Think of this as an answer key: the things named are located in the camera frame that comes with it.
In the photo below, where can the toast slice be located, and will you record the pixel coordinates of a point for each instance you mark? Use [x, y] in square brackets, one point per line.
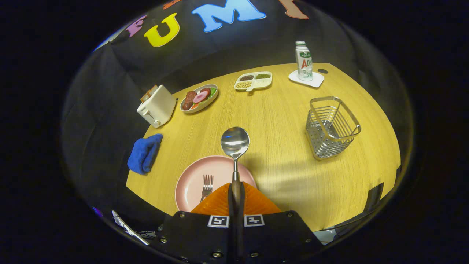
[153, 88]
[146, 96]

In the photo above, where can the pink ham slice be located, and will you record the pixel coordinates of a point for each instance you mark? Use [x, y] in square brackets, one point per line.
[200, 97]

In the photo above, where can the black backdrop cloth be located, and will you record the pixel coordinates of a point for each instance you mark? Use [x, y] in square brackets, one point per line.
[110, 91]

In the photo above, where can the grey food plate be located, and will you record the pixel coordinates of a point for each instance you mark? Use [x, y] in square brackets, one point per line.
[210, 102]

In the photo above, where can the dark red meat piece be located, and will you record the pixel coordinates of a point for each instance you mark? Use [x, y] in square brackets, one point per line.
[206, 90]

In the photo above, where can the white square coaster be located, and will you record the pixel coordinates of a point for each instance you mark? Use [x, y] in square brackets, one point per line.
[318, 81]

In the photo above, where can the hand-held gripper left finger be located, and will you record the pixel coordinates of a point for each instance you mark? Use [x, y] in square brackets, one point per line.
[231, 234]

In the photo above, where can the pink round plate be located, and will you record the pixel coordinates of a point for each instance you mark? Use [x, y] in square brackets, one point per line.
[190, 183]

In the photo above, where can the white divided bean dish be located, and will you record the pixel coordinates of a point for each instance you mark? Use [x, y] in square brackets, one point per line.
[258, 83]

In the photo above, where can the brown steak piece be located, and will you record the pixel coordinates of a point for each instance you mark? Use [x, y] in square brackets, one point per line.
[188, 101]

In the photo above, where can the white toaster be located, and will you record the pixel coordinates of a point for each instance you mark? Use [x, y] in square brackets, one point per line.
[159, 108]

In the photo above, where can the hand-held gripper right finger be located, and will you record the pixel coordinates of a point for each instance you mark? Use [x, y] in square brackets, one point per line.
[242, 234]

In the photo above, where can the clear plastic bottle green label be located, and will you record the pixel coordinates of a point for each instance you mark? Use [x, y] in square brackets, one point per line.
[305, 62]

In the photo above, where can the blue folded cloth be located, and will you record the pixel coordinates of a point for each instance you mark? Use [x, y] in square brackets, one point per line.
[143, 154]

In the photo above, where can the green lettuce leaf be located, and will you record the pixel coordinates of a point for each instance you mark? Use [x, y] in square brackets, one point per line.
[213, 92]

